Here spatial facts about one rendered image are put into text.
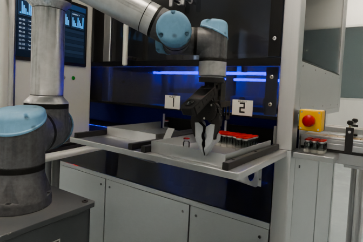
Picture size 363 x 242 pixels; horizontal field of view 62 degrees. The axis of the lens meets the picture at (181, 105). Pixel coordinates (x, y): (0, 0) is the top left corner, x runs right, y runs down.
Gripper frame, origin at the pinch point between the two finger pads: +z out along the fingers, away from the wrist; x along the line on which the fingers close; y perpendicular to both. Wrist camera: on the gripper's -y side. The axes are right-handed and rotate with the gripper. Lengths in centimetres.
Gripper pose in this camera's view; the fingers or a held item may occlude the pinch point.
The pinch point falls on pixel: (203, 150)
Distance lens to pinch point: 84.0
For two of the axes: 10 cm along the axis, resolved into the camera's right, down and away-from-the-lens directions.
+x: -8.1, -0.7, 5.8
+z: -0.5, 10.0, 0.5
